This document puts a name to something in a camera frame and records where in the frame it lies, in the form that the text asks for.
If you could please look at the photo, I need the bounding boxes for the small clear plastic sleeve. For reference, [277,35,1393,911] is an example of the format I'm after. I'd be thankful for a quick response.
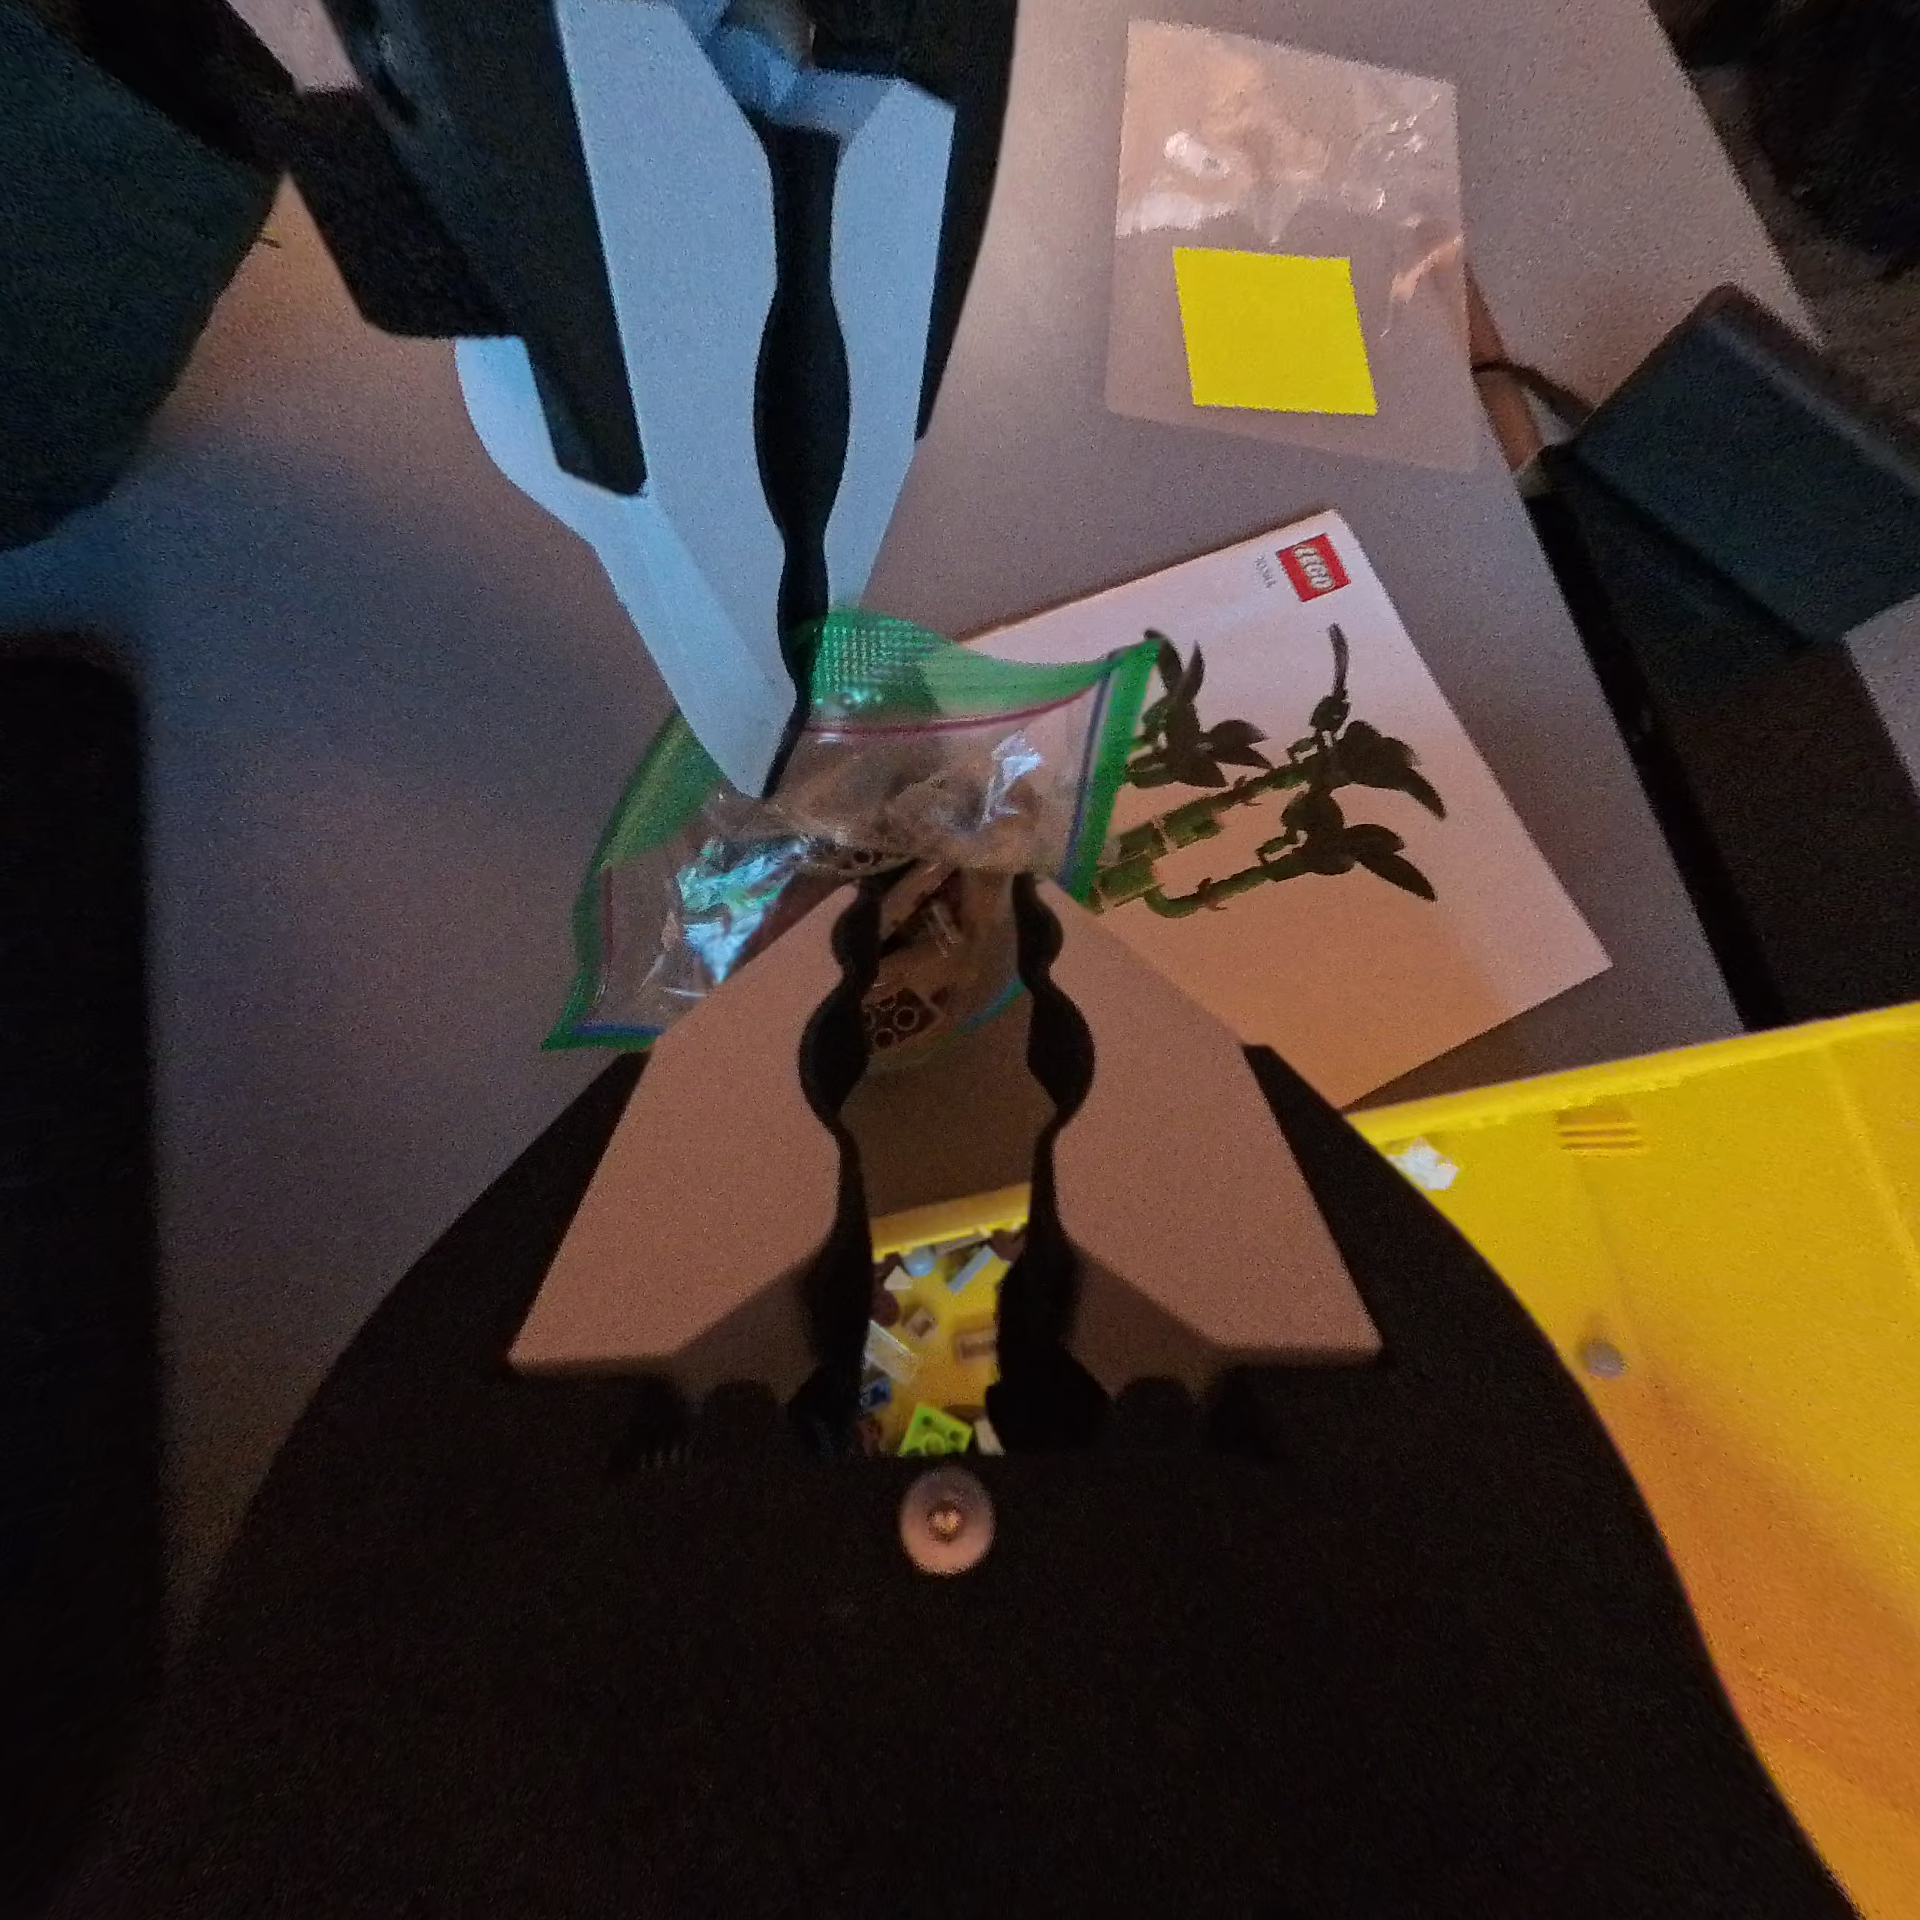
[1106,19,1480,474]

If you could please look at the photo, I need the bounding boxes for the plant building instruction booklet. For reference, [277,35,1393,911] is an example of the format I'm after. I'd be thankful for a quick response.
[961,509,1613,1105]

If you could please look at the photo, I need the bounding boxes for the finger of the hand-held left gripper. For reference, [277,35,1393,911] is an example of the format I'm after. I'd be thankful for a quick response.
[556,0,800,799]
[817,76,962,619]

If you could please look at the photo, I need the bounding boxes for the person's left forearm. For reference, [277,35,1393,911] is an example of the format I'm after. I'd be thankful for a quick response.
[0,0,289,549]

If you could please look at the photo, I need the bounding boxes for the yellow sticky note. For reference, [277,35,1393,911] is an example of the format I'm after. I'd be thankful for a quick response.
[1172,247,1378,414]

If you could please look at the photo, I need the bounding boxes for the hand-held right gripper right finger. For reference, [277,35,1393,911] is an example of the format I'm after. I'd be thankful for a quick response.
[989,874,1385,1449]

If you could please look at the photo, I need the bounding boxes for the dark cable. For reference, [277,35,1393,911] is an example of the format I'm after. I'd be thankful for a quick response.
[1470,322,1584,497]

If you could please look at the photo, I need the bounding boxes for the grey desk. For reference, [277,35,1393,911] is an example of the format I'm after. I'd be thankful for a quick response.
[0,0,1824,1652]

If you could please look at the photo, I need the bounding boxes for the pile of toy building bricks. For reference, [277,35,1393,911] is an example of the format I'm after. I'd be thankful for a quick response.
[861,1140,1630,1457]

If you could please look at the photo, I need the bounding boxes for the yellow plastic storage bin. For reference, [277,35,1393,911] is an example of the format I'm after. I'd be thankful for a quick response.
[870,1006,1920,1920]

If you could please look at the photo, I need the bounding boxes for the clear zip bag green seal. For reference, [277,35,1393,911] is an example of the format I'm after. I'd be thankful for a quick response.
[539,604,1164,1075]

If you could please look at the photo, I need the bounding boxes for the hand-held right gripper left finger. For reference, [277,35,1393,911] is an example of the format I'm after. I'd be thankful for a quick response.
[508,881,880,1449]

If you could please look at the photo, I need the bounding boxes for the black flat device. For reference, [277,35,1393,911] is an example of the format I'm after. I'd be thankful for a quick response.
[1530,451,1920,1028]

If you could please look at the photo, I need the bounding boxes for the black backpack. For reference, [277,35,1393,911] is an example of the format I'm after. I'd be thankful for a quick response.
[1665,0,1920,255]

